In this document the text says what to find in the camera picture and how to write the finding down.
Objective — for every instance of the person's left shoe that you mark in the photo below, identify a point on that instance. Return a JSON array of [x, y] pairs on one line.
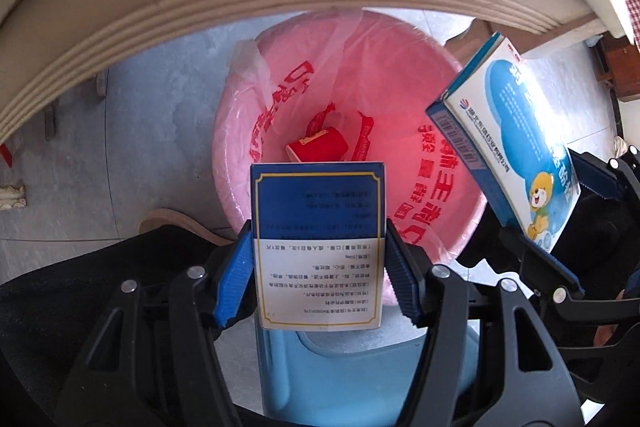
[[175, 219]]

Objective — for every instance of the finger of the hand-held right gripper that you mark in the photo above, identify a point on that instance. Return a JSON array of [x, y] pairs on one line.
[[592, 174], [555, 269]]

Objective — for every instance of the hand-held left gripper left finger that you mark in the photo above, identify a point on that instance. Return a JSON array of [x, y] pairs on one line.
[[232, 277]]

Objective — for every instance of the light blue cartoon box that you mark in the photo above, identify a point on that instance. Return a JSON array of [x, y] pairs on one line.
[[520, 147]]

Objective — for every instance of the red-printed clear bin liner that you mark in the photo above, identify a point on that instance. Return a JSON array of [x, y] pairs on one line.
[[400, 87]]

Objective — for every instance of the pink trash bin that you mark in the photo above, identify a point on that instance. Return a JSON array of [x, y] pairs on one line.
[[224, 167]]

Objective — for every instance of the blue plastic stool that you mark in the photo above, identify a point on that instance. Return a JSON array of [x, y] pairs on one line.
[[325, 387]]

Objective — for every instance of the red paper cup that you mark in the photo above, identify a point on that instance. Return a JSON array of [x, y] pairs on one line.
[[320, 147]]

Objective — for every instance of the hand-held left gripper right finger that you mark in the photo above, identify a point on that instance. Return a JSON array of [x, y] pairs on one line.
[[405, 282]]

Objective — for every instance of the white and blue box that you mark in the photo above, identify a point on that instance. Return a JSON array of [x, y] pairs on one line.
[[320, 257]]

